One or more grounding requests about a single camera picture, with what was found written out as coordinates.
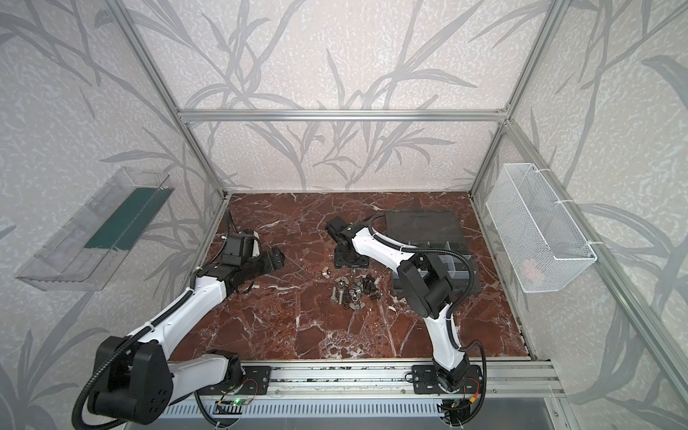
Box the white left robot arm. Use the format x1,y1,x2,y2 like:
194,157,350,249
71,230,285,429

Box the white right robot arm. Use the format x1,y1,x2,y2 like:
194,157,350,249
325,215,475,392

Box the pile of screws and nuts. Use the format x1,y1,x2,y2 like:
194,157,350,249
322,267,381,312

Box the clear plastic organizer box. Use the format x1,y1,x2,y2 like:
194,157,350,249
385,208,481,295

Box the aluminium rear crossbar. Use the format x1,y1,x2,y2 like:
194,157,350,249
178,109,506,123

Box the pink object in basket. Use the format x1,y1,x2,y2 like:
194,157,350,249
521,259,545,283

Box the clear wall shelf green bottom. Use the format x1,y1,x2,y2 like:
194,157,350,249
15,168,174,291

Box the white wire mesh basket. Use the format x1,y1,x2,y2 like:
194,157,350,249
486,163,597,293

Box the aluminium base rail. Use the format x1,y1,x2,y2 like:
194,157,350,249
214,358,565,400

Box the aluminium frame post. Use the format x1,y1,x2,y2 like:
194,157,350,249
469,0,571,197

